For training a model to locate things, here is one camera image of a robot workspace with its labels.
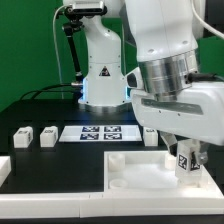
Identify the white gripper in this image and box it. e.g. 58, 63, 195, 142
126, 68, 224, 165

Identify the white plate with fiducial tags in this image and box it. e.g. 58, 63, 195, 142
59, 125, 142, 142

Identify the white square tabletop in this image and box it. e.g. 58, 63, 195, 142
103, 150, 209, 193

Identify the grey camera on mount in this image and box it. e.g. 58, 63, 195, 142
72, 0, 104, 10

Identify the white L-shaped obstacle wall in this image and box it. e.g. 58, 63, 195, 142
0, 152, 224, 219

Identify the black cable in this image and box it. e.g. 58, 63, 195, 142
19, 83, 84, 101

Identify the white wall piece left edge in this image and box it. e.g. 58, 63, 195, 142
0, 156, 11, 187

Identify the white cable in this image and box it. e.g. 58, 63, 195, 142
52, 4, 69, 100

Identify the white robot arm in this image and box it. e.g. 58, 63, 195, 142
63, 0, 224, 151

